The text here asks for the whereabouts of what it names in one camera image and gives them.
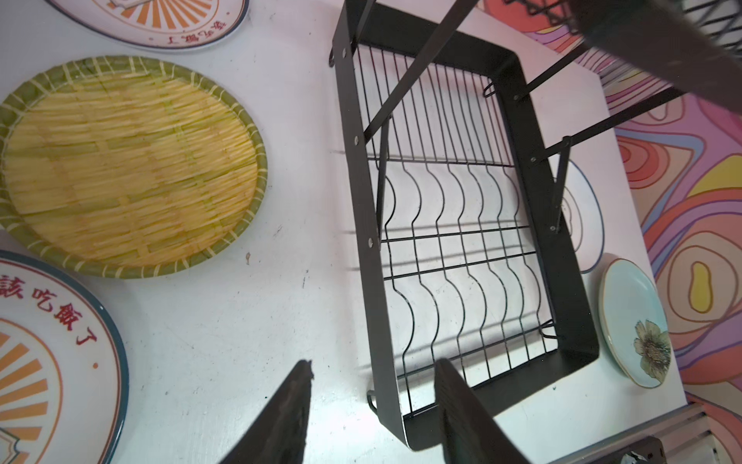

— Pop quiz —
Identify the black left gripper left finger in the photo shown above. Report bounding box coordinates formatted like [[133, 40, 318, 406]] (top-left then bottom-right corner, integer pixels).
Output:
[[221, 360, 313, 463]]

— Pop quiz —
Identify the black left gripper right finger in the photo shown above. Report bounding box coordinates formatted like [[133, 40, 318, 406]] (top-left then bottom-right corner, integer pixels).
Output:
[[435, 359, 528, 463]]

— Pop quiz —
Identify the white plate with clover emblem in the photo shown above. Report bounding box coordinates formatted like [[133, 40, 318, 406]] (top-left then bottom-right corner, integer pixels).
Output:
[[562, 160, 605, 274]]

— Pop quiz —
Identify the black metal dish rack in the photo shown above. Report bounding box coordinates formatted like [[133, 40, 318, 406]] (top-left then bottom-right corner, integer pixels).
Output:
[[327, 0, 742, 452]]

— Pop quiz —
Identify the pale green flower plate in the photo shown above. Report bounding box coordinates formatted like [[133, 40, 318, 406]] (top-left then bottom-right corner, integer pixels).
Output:
[[598, 258, 674, 389]]

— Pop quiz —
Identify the large orange sunburst plate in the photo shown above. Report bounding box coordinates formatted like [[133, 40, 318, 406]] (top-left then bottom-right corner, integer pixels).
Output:
[[1, 251, 129, 463]]

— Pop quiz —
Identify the yellow green woven bamboo tray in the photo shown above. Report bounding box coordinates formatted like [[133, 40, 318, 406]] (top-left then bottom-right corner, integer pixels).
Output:
[[1, 55, 269, 280]]

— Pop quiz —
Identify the small orange sunburst plate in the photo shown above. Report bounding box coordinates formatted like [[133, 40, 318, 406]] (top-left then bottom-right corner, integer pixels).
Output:
[[49, 0, 250, 50]]

